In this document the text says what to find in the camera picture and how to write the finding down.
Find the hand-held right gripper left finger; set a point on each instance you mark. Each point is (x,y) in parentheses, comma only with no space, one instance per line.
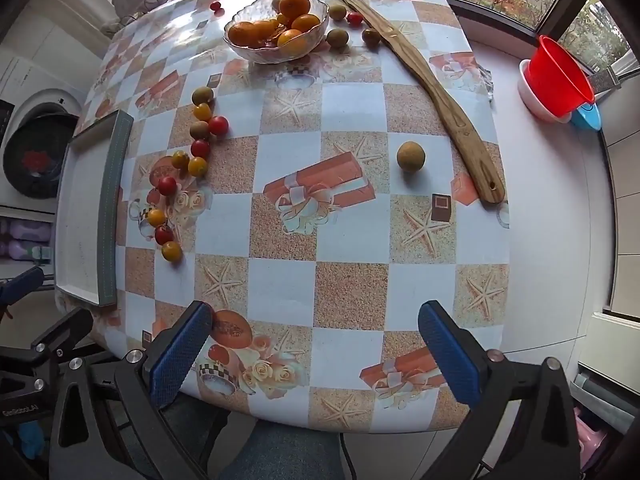
(180,355)

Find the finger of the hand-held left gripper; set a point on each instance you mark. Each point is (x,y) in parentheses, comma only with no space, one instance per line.
(62,335)
(22,282)

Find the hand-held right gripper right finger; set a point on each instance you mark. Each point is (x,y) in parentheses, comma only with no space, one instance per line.
(450,355)

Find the white rectangular tray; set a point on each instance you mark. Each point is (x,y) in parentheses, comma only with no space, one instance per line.
(80,210)

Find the person's left hand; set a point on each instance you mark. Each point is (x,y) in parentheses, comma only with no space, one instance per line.
(29,439)

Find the checkered printed tablecloth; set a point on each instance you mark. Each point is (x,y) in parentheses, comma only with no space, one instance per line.
(350,260)

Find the person's blue jeans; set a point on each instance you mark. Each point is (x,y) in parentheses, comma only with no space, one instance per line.
(290,455)

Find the grey roll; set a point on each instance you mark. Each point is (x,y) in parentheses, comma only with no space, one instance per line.
(605,400)

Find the pink plastic stool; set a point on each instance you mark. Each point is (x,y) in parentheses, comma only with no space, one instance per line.
(592,440)

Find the white washing machine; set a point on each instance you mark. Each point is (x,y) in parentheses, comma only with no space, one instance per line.
(30,110)

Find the wooden back scratcher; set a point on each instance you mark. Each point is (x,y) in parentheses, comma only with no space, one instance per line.
(440,100)

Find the white plastic basin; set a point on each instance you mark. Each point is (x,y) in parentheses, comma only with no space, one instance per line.
(532,97)

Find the blue plastic basin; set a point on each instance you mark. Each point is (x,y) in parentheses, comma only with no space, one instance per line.
(587,117)

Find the red plastic bucket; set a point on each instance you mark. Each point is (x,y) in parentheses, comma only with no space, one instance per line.
(560,77)

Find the white cloth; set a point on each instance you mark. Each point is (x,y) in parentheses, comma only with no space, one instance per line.
(145,0)

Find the clear glass bowl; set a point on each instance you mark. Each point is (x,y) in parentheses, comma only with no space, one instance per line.
(260,52)

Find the grey brush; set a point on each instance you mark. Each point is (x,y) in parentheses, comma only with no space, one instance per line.
(607,79)

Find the orange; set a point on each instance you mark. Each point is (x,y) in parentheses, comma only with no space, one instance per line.
(290,41)
(243,32)
(266,27)
(294,4)
(305,22)

